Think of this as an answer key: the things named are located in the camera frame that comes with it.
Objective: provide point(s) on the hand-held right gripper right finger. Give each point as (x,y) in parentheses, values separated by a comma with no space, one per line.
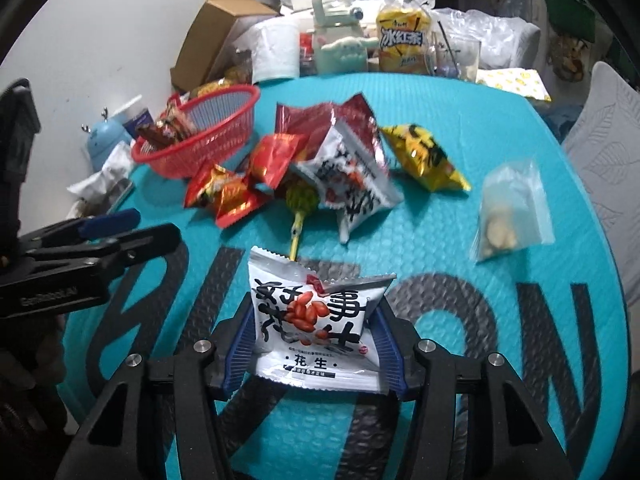
(387,355)

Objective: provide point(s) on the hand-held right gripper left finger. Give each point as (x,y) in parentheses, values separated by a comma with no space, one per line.
(240,352)

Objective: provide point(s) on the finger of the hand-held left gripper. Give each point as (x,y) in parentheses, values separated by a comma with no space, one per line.
(150,240)
(112,221)

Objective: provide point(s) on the white peanut snack packet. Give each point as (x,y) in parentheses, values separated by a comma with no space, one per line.
(310,310)
(345,175)

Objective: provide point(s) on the red orange snack packet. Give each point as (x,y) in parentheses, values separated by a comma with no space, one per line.
(225,195)

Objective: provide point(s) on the red plastic basket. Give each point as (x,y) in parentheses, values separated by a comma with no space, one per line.
(220,125)

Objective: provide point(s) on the green lollipop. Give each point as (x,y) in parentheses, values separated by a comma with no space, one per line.
(300,197)

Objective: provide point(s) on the clear zip bag of snacks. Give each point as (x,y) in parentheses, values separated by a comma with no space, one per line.
(505,210)

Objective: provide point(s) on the yellow snack packet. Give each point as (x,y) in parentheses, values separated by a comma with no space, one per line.
(425,155)

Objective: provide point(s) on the person's left forearm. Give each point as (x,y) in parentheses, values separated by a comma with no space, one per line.
(30,360)

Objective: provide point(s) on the white crumpled packet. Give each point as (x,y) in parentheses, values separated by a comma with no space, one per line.
(107,172)

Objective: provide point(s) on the blue figurine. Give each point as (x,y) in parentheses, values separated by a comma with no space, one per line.
(107,142)

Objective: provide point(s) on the white capped bottle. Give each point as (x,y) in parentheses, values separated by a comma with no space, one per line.
(137,117)

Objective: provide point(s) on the pile of small red packets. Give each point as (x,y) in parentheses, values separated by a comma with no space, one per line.
(167,127)

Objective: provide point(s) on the teal bubble mat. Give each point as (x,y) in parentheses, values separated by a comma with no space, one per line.
(435,240)

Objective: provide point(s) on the cardboard box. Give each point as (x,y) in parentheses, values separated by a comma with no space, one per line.
(210,45)

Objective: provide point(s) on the toilet paper roll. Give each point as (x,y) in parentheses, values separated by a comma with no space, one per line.
(275,50)

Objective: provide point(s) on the grey white pillow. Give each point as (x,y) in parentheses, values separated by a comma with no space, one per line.
(610,160)

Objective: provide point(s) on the yellow smiley print paper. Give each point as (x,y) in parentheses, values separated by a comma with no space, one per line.
(515,82)

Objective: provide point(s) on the clear glass cup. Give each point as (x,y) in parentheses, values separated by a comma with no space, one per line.
(460,55)

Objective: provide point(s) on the yellow iced tea bottle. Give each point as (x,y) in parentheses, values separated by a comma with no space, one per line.
(402,35)

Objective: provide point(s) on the clear plastic bag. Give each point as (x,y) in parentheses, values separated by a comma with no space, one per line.
(495,35)

